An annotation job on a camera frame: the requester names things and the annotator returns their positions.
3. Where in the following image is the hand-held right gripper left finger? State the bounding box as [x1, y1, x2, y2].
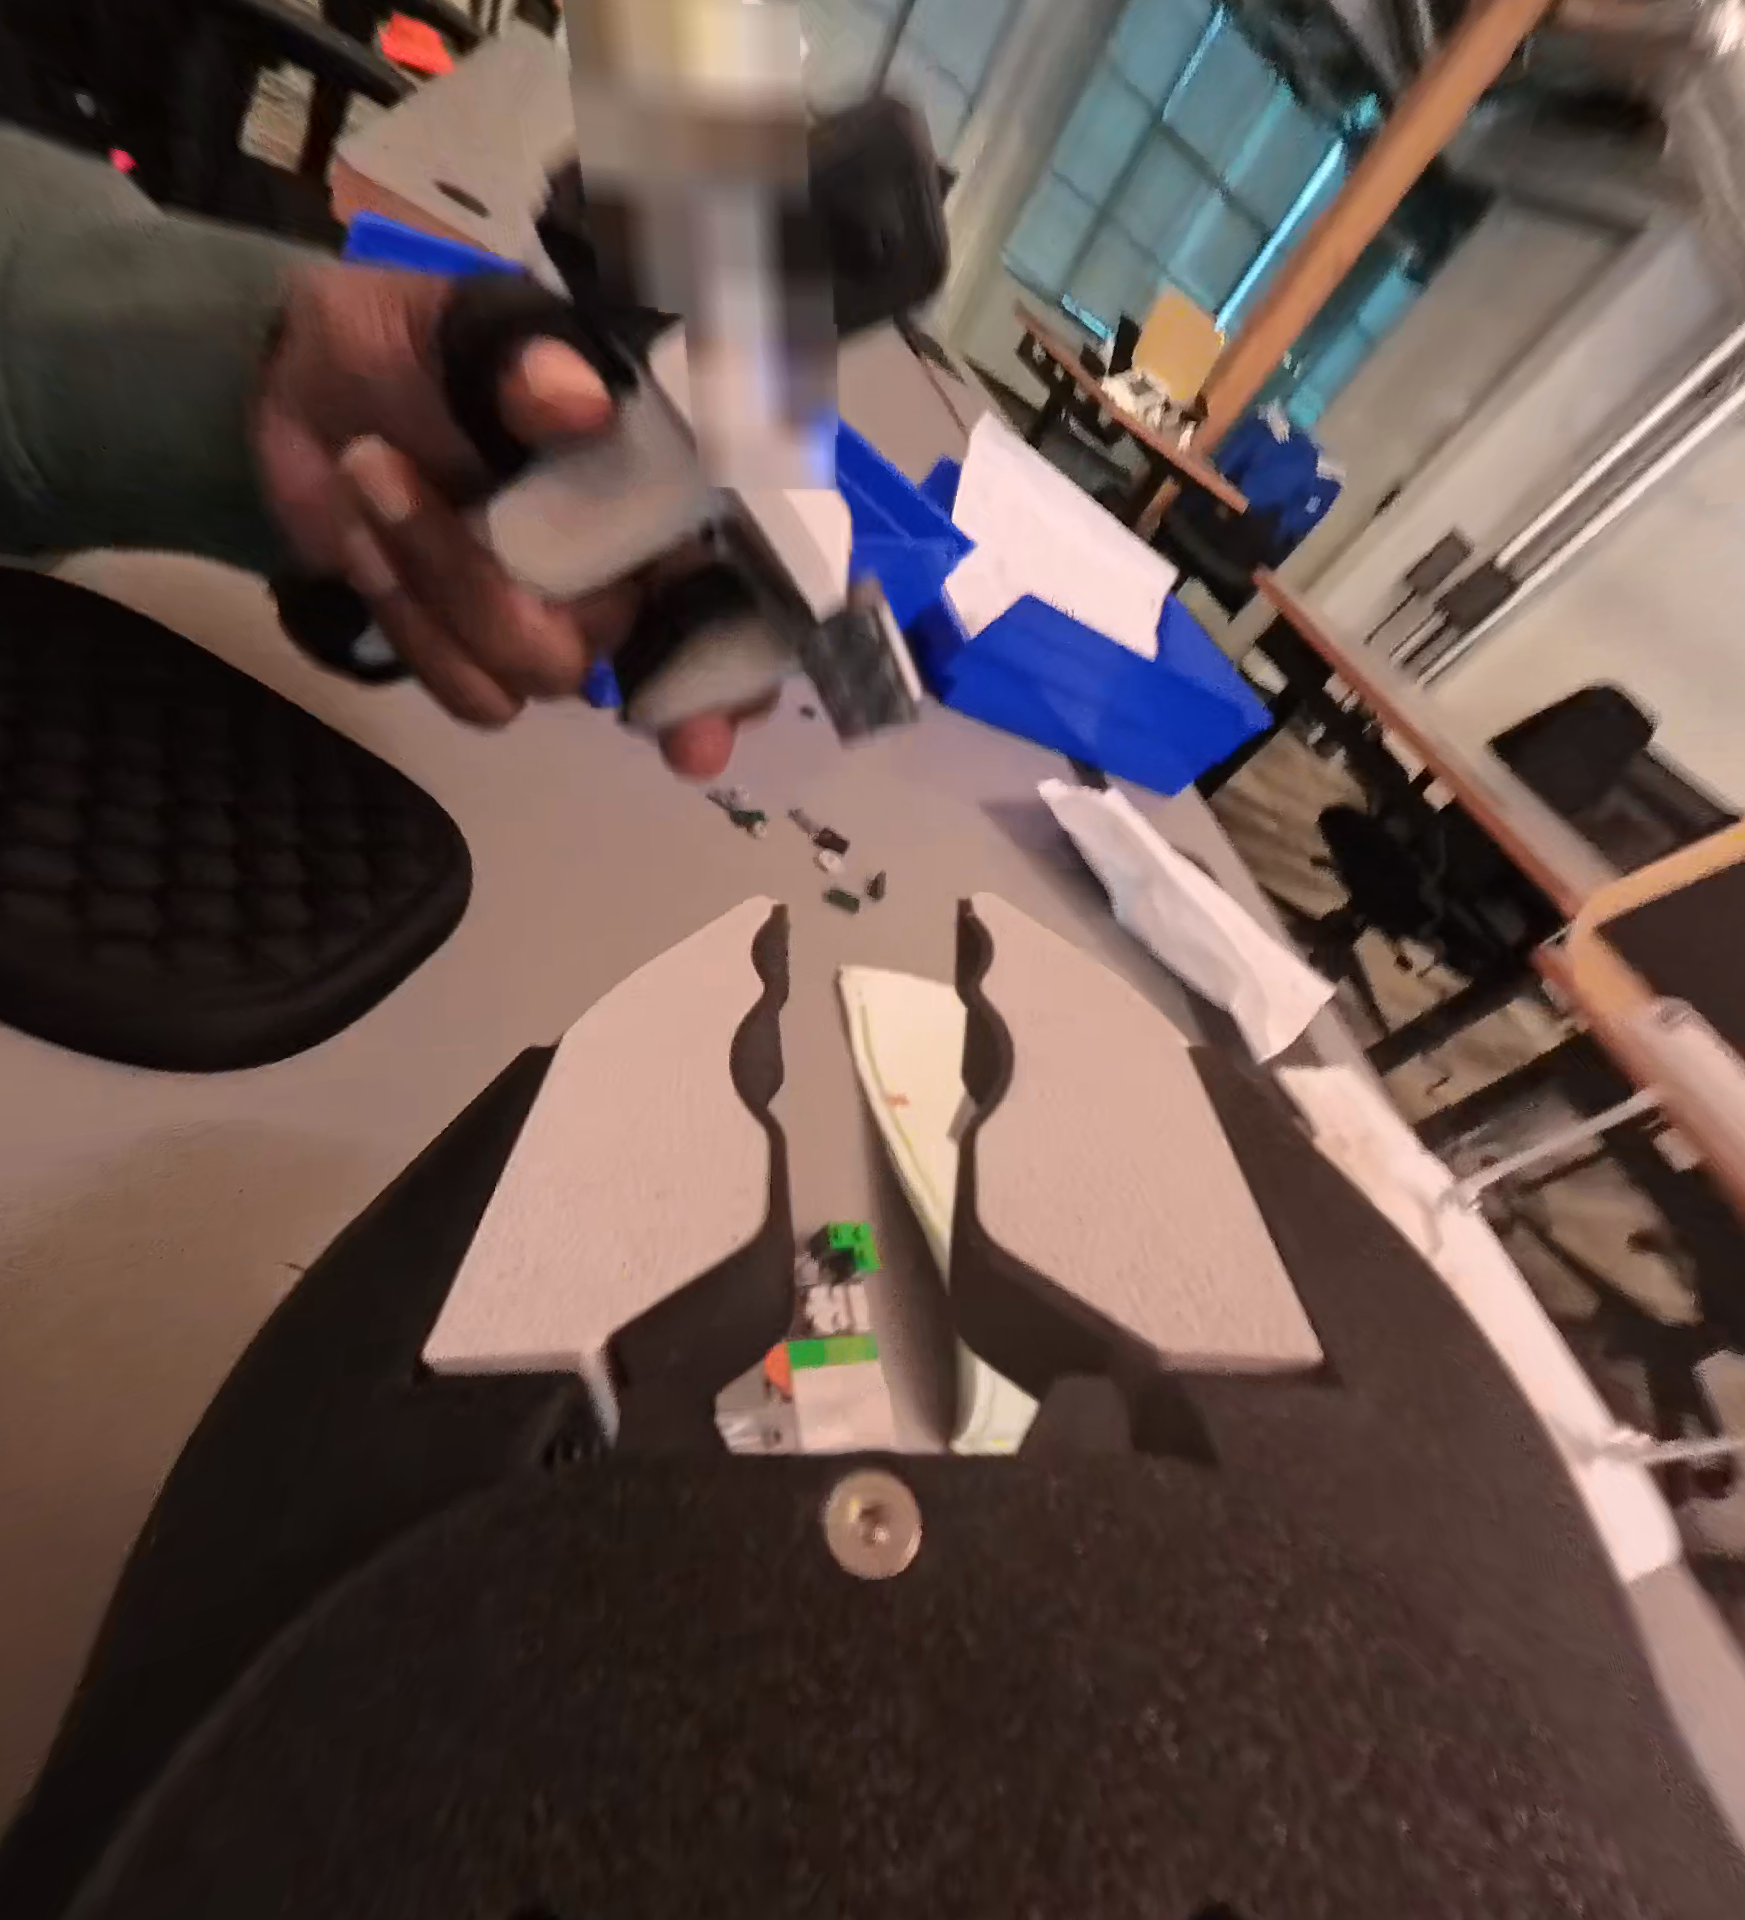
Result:
[418, 900, 798, 1447]

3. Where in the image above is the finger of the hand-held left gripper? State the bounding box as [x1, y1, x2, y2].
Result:
[723, 486, 868, 740]
[866, 576, 926, 740]

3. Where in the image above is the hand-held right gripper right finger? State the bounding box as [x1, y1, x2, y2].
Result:
[951, 894, 1326, 1469]

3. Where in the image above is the instruction booklet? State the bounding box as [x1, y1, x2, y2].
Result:
[835, 965, 1042, 1459]

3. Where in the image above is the grey brick baseplate build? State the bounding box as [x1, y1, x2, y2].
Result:
[714, 1214, 892, 1459]

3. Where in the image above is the person's left forearm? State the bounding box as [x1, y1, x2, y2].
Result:
[0, 121, 322, 576]

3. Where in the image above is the person's left hand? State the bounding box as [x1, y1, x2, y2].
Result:
[253, 262, 746, 782]

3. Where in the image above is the white paper sheet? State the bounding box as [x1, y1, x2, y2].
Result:
[947, 412, 1182, 663]

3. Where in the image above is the blue plastic bin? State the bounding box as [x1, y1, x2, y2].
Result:
[344, 211, 532, 285]
[830, 416, 1277, 798]

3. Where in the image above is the white lamp base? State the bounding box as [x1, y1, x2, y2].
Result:
[1268, 997, 1745, 1584]

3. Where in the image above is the crumpled white paper bag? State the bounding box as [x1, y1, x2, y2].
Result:
[1037, 775, 1339, 1065]

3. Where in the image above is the brown wooden table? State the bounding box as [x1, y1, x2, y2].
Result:
[1014, 300, 1252, 521]
[1254, 571, 1745, 1323]

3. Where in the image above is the black office chair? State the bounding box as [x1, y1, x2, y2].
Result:
[1315, 802, 1463, 985]
[1487, 682, 1740, 880]

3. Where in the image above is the window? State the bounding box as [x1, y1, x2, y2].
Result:
[1005, 0, 1402, 440]

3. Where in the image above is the black mesh chair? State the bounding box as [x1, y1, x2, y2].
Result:
[0, 563, 475, 1077]

